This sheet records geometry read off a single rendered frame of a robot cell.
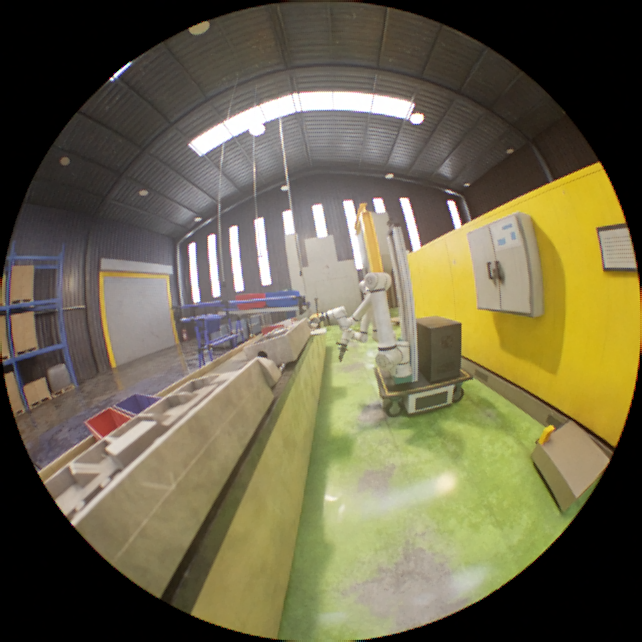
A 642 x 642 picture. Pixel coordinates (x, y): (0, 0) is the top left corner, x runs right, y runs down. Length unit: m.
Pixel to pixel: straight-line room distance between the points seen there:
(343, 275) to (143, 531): 7.94
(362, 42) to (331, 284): 10.05
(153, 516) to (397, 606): 1.04
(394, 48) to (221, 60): 5.49
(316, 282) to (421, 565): 7.93
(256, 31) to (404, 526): 9.93
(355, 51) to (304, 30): 1.88
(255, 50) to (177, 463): 9.06
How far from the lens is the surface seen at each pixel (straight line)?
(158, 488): 0.45
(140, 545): 0.46
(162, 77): 8.95
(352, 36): 8.80
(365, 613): 1.22
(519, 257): 1.69
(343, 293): 7.76
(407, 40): 9.03
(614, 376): 1.74
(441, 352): 1.77
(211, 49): 8.67
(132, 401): 1.29
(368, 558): 1.23
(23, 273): 9.74
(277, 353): 1.36
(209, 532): 0.56
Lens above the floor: 1.21
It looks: 7 degrees down
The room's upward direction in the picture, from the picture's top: 9 degrees counter-clockwise
